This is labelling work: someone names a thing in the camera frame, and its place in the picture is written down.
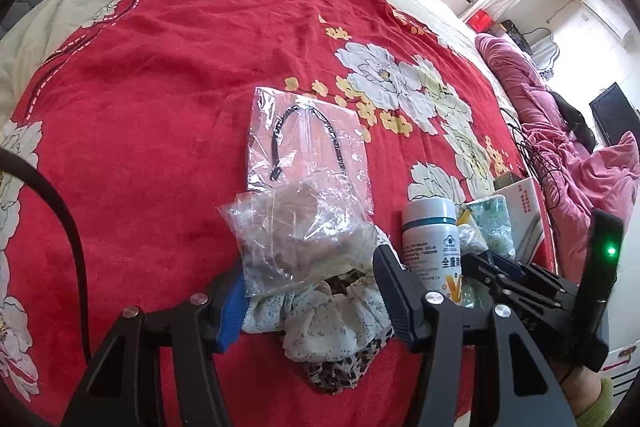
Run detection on green tissue packet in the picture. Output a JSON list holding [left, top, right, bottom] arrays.
[[457, 196, 516, 260]]

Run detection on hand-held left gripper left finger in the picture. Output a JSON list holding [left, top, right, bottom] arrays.
[[60, 269, 251, 427]]

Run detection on white supplement bottle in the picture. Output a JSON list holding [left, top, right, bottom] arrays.
[[401, 199, 466, 308]]

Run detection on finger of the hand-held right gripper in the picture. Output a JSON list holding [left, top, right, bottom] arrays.
[[487, 249, 581, 298], [460, 252, 556, 325]]

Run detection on small red box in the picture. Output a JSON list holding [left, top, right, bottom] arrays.
[[467, 9, 498, 32]]

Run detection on person's right forearm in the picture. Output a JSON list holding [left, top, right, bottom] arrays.
[[555, 364, 616, 427]]

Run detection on clear plastic bag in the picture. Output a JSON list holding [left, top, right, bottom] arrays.
[[215, 172, 378, 300]]

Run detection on black television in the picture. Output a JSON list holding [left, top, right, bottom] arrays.
[[589, 83, 638, 148]]

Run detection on red and white box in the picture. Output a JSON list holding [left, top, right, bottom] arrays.
[[492, 177, 551, 263]]

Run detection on pink duvet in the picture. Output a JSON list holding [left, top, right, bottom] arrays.
[[472, 32, 640, 280]]

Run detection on white air conditioner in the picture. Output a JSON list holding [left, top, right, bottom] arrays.
[[580, 0, 633, 40]]

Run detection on black garment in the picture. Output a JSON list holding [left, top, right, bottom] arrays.
[[550, 91, 596, 152]]

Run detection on black cables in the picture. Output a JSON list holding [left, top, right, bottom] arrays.
[[500, 107, 566, 212]]

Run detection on white yellow snack packet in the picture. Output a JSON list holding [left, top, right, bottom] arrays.
[[452, 207, 488, 255]]

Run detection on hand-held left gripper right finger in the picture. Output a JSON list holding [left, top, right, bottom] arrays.
[[372, 244, 576, 427]]

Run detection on leopard and floral fabric items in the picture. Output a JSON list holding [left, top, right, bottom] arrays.
[[242, 187, 396, 363]]

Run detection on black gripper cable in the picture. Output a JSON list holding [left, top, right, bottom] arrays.
[[0, 147, 93, 365]]

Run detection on black device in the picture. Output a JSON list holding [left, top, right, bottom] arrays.
[[500, 21, 533, 52]]

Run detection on pink towel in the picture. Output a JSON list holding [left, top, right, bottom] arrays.
[[245, 86, 376, 215]]

